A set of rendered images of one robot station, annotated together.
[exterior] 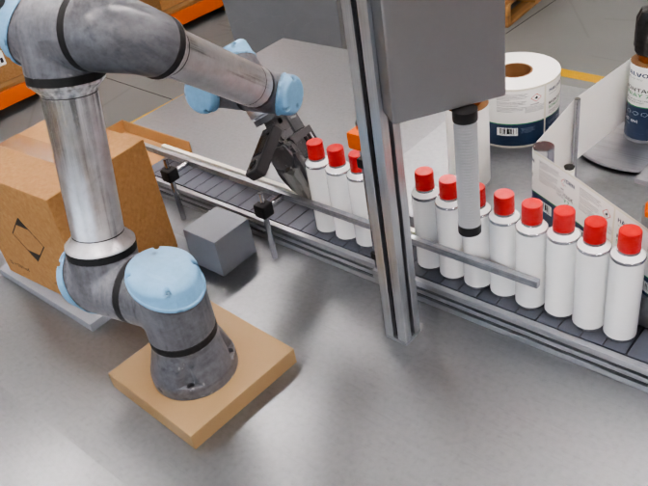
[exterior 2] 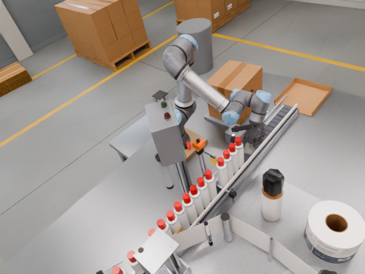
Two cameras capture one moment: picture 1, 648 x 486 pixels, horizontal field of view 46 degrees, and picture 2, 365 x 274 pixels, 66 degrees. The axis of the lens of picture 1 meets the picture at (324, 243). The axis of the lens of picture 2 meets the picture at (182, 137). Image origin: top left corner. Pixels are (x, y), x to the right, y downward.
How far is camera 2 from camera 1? 1.55 m
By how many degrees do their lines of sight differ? 70
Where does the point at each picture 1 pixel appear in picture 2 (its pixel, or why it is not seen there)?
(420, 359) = (176, 198)
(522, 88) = (309, 223)
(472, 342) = not seen: hidden behind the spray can
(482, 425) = (146, 213)
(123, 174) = (228, 95)
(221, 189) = (269, 129)
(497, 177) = (273, 225)
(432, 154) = (296, 199)
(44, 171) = (221, 77)
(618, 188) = not seen: outside the picture
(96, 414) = not seen: hidden behind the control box
